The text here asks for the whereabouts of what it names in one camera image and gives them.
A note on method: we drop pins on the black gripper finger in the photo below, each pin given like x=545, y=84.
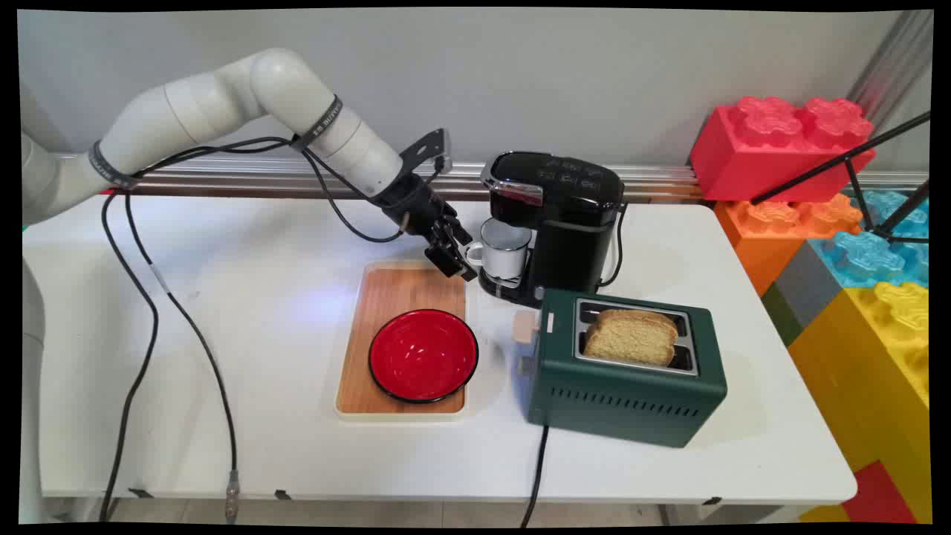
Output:
x=462, y=249
x=444, y=256

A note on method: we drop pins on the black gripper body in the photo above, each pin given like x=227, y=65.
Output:
x=416, y=204

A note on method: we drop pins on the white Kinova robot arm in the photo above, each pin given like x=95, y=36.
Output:
x=223, y=96

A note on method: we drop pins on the white enamel mug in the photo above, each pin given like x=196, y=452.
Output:
x=507, y=253

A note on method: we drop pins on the wooden tray with cream rim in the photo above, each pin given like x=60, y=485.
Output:
x=394, y=293

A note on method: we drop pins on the beige toaster lever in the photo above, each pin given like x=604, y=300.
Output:
x=525, y=327

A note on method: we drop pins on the red bowl with black rim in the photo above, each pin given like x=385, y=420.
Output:
x=422, y=357

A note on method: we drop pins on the black coffee machine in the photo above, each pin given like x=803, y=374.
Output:
x=576, y=230

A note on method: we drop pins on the bread slice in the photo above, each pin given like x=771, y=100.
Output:
x=646, y=316
x=630, y=343

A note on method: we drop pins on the green toaster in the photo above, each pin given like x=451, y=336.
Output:
x=624, y=405

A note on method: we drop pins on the orange toy brick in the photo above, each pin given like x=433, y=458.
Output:
x=765, y=238

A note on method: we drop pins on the big red toy brick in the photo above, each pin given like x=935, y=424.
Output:
x=773, y=160

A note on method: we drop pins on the grey toy brick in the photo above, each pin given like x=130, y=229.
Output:
x=806, y=290

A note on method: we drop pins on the blue toy brick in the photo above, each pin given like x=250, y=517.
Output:
x=865, y=256

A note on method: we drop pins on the black tripod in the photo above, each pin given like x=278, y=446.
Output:
x=854, y=152

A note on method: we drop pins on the big yellow toy brick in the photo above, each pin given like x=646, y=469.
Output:
x=869, y=371

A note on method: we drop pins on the slanted aluminium profile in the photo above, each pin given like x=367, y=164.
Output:
x=891, y=67

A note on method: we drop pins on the small red toy brick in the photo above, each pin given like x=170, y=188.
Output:
x=880, y=498

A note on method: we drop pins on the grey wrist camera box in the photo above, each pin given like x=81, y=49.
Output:
x=429, y=148

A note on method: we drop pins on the horizontal aluminium rail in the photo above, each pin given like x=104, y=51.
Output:
x=654, y=182

